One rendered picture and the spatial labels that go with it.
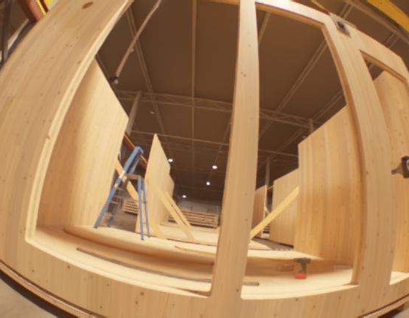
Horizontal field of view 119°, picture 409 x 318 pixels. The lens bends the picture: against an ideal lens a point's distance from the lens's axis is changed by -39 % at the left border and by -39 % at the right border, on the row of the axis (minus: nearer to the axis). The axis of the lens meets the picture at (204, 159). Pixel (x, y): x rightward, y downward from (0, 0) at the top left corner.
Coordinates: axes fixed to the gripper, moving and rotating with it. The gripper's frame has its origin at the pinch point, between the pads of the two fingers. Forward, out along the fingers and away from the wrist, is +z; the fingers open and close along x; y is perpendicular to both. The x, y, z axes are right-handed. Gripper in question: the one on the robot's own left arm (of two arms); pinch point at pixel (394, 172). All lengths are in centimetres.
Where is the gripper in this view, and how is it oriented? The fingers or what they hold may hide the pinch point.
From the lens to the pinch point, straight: 149.4
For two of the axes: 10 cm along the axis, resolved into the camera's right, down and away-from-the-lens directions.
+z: -0.5, 2.9, 9.5
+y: -9.9, -1.5, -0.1
